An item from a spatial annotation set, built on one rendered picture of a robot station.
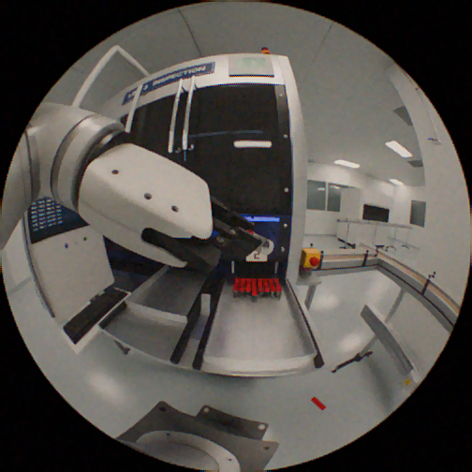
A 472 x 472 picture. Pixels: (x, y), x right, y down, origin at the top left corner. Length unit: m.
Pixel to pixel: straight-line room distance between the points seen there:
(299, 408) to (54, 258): 1.61
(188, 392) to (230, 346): 0.94
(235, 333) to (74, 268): 0.77
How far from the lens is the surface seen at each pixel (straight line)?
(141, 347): 0.46
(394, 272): 1.10
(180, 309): 0.52
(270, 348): 0.40
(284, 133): 0.62
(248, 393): 1.26
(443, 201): 1.60
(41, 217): 0.78
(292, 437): 1.29
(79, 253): 0.85
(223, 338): 0.42
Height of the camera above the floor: 1.23
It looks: 14 degrees down
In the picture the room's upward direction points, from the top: straight up
